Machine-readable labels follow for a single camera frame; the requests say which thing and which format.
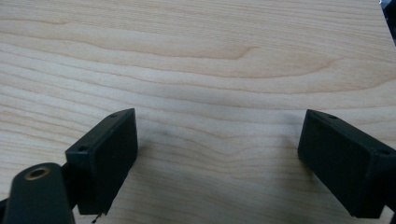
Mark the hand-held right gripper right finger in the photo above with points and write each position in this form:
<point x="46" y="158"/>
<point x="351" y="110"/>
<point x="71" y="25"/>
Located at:
<point x="345" y="165"/>

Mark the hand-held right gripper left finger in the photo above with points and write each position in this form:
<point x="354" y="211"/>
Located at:
<point x="104" y="161"/>

